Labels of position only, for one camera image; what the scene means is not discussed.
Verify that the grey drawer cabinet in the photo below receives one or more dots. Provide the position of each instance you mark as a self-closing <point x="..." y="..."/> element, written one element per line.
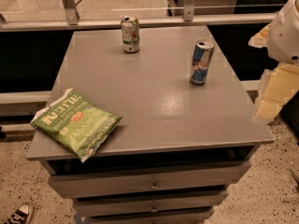
<point x="177" y="147"/>

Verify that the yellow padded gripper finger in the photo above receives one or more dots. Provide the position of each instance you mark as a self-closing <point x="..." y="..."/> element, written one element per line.
<point x="276" y="89"/>

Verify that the black white sneaker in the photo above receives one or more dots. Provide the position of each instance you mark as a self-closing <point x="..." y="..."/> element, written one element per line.
<point x="22" y="215"/>

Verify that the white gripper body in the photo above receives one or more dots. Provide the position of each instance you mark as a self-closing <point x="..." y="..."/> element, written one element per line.
<point x="284" y="39"/>

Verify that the green jalapeno chip bag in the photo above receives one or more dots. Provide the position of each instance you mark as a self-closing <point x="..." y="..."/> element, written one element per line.
<point x="76" y="123"/>

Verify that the blue silver redbull can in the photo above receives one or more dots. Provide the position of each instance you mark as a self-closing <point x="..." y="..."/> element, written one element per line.
<point x="201" y="59"/>

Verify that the green white soda can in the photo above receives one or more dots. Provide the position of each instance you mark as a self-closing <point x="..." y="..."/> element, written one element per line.
<point x="130" y="34"/>

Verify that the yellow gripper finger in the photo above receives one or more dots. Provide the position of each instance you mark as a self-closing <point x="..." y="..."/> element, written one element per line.
<point x="260" y="40"/>

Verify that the metal railing frame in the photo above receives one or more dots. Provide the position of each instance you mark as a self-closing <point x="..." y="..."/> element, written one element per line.
<point x="50" y="15"/>

